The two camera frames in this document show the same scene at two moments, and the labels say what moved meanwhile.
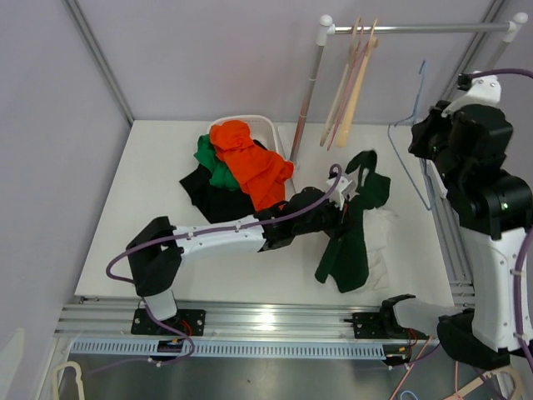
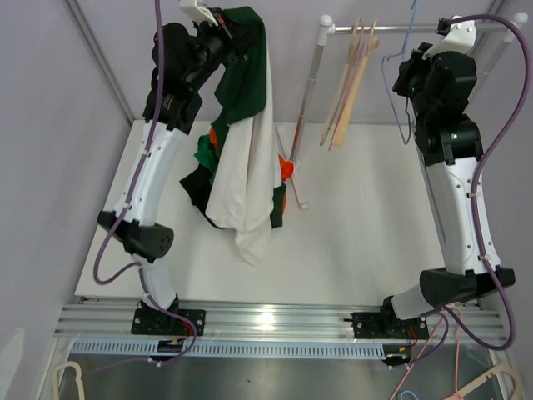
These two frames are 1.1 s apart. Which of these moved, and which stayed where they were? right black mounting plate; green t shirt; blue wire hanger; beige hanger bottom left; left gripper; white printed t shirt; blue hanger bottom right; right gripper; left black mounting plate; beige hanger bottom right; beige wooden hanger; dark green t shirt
Moved: blue wire hanger; right gripper; dark green t shirt; left gripper; white printed t shirt
Stayed: blue hanger bottom right; beige hanger bottom right; beige hanger bottom left; left black mounting plate; beige wooden hanger; green t shirt; right black mounting plate
